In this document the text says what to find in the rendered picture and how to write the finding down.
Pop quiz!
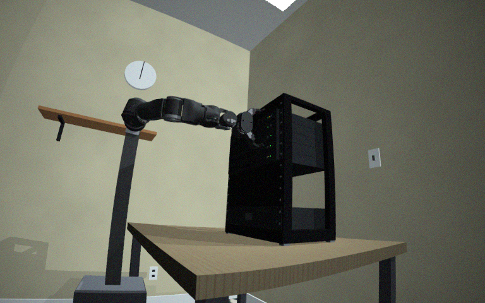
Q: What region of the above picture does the black server rack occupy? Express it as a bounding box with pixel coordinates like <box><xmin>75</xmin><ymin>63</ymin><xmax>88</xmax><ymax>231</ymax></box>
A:
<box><xmin>225</xmin><ymin>93</ymin><xmax>336</xmax><ymax>246</ymax></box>

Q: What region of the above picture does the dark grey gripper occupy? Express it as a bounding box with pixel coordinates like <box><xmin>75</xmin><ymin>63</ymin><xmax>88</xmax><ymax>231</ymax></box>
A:
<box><xmin>231</xmin><ymin>108</ymin><xmax>265</xmax><ymax>150</ymax></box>

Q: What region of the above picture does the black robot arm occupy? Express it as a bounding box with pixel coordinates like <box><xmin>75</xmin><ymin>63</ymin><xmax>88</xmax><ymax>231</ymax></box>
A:
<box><xmin>121</xmin><ymin>96</ymin><xmax>237</xmax><ymax>136</ymax></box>

